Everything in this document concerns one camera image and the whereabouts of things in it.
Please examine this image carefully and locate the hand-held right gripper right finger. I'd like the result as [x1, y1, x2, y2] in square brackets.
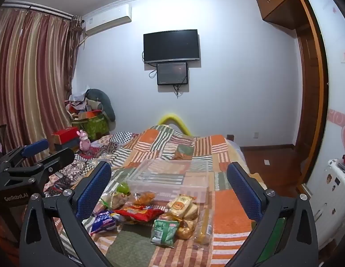
[226, 161, 319, 267]

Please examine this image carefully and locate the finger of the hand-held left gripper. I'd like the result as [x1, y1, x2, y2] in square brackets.
[0, 138, 50, 171]
[6, 147, 75, 190]

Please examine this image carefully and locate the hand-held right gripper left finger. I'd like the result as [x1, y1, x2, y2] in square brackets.
[19, 161, 117, 267]

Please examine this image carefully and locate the yellow white snack packet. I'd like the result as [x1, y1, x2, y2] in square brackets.
[100, 192, 131, 211]

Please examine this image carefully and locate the blue snack packet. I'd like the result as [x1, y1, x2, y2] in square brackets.
[89, 210, 120, 236]

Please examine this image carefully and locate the red snack packet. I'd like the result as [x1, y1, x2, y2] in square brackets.
[113, 204, 165, 223]

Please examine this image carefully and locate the clear fried snack packet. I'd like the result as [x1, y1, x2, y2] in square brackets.
[132, 190, 157, 206]

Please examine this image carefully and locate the clear plastic storage bin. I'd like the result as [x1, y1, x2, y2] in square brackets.
[126, 159, 210, 203]

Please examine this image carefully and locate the red flat box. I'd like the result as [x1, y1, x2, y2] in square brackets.
[52, 126, 80, 145]

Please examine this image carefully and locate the orange green patchwork blanket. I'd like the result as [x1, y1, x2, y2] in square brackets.
[50, 125, 266, 267]

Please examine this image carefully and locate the pink plush toy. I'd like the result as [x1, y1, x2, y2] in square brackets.
[77, 130, 92, 152]

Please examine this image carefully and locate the green patterned box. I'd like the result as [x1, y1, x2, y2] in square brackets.
[71, 115, 110, 141]

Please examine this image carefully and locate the orange red cardboard box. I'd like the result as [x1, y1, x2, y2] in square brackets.
[77, 110, 104, 121]

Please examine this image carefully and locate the clear yellow sticks packet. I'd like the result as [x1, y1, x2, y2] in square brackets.
[193, 208, 215, 246]

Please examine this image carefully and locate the checkered patterned blanket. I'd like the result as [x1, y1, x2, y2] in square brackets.
[44, 131, 140, 196]

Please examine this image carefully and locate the white crumpled paper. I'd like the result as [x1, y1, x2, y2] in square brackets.
[68, 90, 87, 107]

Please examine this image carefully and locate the orange label bread packet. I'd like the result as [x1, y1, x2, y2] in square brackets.
[166, 194, 200, 220]

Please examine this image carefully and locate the clear bread rolls packet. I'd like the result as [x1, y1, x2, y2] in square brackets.
[175, 219, 197, 241]

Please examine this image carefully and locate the grey long pillow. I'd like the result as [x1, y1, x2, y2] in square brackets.
[86, 88, 116, 122]

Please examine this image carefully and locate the striped red beige curtain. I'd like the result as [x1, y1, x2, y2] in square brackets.
[0, 4, 84, 163]

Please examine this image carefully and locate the green snack packet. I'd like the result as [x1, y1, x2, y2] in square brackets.
[150, 219, 180, 248]

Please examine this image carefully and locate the white appliance with stickers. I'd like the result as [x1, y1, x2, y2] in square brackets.
[309, 150, 345, 256]

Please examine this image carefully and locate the yellow foam tube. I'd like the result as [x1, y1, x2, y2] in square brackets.
[158, 113, 194, 137]

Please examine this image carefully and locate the brown wooden door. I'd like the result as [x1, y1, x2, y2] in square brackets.
[295, 0, 329, 187]

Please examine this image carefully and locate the white air conditioner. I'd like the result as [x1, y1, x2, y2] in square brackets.
[83, 4, 132, 37]

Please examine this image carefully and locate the wooden overhead cabinet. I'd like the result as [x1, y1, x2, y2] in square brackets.
[256, 0, 318, 30]

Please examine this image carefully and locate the small black wall monitor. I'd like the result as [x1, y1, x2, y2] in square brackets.
[157, 62, 189, 86]

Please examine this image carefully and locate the large black wall television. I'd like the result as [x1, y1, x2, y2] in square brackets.
[143, 29, 201, 64]

